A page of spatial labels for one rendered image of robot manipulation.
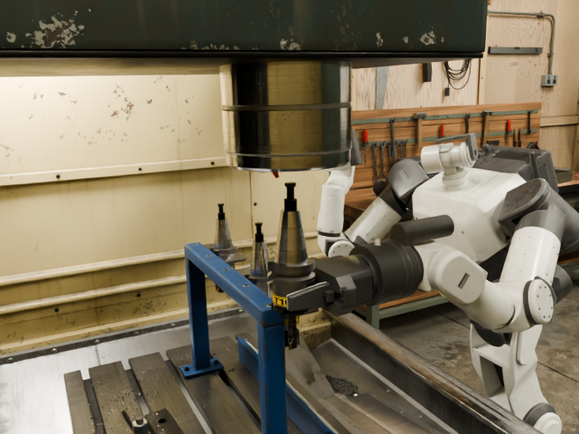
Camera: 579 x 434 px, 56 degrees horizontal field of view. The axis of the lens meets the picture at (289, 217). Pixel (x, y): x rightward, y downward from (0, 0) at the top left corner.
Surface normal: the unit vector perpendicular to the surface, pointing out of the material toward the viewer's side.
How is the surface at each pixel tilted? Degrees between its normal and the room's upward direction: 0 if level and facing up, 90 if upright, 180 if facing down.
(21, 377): 24
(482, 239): 102
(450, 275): 95
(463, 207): 69
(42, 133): 90
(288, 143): 90
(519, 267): 37
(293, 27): 90
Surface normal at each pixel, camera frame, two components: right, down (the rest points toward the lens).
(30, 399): 0.16, -0.81
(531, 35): 0.45, 0.19
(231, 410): -0.03, -0.97
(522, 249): -0.59, -0.71
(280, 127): -0.10, 0.22
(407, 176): -0.56, -0.41
